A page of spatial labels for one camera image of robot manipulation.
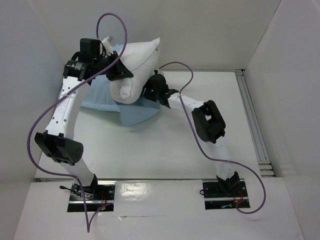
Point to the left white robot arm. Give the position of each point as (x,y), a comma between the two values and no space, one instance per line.
(57,141)

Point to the aluminium rail frame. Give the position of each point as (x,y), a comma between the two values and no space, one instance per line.
(263,159)

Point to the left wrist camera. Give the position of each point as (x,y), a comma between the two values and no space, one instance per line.
(89,50)

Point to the light blue pillowcase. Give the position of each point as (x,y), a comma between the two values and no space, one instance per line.
(99,98)

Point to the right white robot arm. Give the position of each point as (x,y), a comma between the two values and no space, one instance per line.
(207,123)

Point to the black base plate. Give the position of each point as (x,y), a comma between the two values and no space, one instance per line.
(103,198)
(215,199)

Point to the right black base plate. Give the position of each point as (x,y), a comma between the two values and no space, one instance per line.
(215,199)

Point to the white pillow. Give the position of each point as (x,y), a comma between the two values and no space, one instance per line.
(141,59)

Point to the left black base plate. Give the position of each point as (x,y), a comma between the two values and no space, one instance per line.
(103,198)

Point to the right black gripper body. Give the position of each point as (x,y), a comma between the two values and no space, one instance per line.
(149,88)

